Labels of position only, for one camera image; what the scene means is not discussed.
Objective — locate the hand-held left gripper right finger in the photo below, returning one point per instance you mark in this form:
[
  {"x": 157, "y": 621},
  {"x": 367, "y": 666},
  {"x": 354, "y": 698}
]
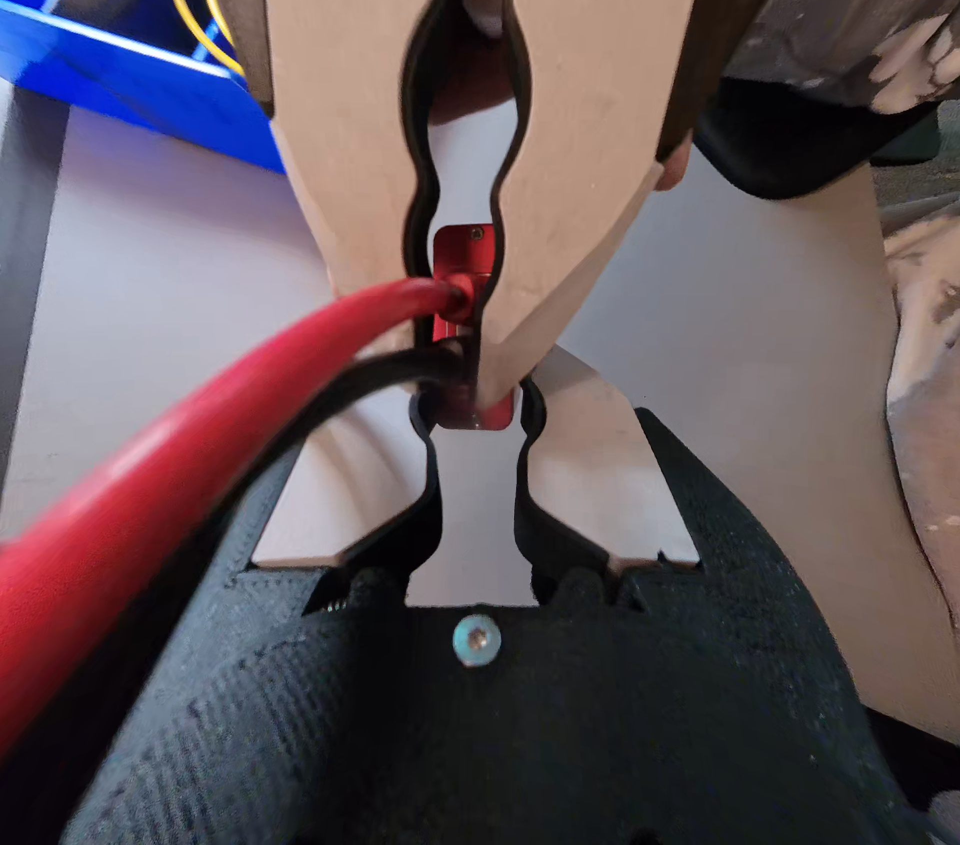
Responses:
[{"x": 600, "y": 485}]

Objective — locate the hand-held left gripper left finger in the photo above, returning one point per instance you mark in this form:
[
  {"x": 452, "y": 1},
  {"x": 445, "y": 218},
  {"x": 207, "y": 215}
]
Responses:
[{"x": 360, "y": 507}]

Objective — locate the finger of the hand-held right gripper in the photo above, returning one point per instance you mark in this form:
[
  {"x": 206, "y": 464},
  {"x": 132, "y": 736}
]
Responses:
[
  {"x": 345, "y": 72},
  {"x": 592, "y": 110}
]

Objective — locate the red ethernet switch box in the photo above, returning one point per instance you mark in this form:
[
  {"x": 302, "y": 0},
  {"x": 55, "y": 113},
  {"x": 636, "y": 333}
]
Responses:
[{"x": 457, "y": 252}]

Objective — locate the blue plastic bin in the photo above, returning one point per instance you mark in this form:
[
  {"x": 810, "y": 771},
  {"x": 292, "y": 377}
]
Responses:
[{"x": 112, "y": 80}]

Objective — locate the person's right hand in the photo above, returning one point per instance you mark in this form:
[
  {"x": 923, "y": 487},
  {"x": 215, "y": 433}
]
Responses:
[{"x": 677, "y": 170}]

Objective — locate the person's grey sweatshirt torso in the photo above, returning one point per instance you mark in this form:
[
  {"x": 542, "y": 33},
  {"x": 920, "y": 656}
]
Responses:
[{"x": 930, "y": 410}]

